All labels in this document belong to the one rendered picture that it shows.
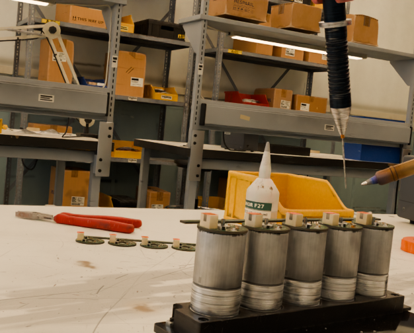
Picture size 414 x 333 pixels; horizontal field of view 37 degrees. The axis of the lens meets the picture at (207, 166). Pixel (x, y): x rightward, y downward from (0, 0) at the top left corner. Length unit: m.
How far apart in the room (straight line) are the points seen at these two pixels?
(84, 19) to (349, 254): 4.08
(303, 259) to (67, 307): 0.14
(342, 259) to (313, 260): 0.02
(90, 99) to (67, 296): 2.28
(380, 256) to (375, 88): 5.95
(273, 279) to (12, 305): 0.15
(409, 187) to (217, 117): 2.03
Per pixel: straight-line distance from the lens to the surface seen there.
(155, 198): 4.60
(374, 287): 0.38
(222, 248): 0.29
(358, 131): 3.36
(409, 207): 0.91
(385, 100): 6.40
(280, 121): 3.06
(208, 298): 0.30
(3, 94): 2.57
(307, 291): 0.34
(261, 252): 0.31
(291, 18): 3.17
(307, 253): 0.33
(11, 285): 0.41
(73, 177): 4.42
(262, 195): 0.62
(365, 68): 6.22
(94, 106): 2.65
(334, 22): 0.31
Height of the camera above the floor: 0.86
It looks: 4 degrees down
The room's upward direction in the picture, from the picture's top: 5 degrees clockwise
